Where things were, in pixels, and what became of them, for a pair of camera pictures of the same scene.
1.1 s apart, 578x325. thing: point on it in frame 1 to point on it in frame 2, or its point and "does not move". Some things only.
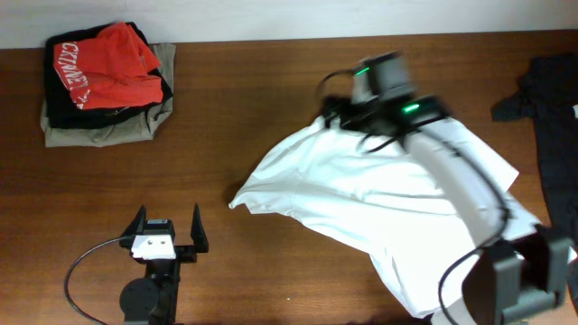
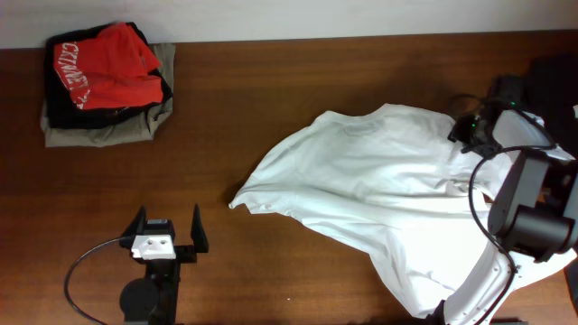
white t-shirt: [387, 198] does not move
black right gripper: [337, 106] to [472, 134]
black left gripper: [183, 252] does not move
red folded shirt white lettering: [113, 68] does not move
